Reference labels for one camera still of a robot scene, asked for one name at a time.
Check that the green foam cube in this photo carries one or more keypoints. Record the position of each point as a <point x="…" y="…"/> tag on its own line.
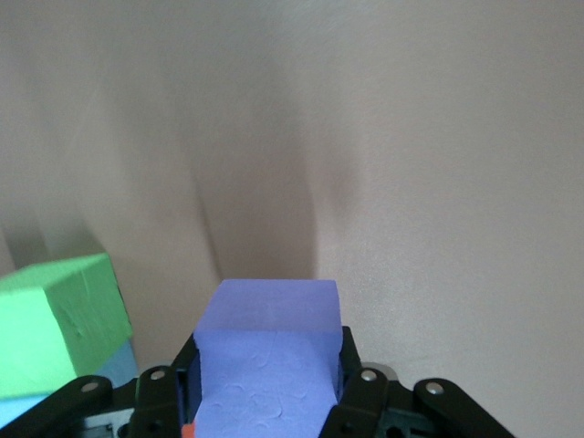
<point x="45" y="328"/>

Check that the purple foam cube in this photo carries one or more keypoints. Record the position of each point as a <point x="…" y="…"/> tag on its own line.
<point x="269" y="365"/>

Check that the orange foam cube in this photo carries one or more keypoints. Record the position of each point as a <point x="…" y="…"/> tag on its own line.
<point x="188" y="431"/>

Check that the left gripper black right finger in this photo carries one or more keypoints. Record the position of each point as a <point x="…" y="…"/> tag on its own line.
<point x="365" y="401"/>

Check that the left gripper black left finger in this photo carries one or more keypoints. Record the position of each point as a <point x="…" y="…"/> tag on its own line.
<point x="155" y="401"/>

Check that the blue foam cube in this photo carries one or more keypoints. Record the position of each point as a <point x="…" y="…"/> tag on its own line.
<point x="116" y="365"/>

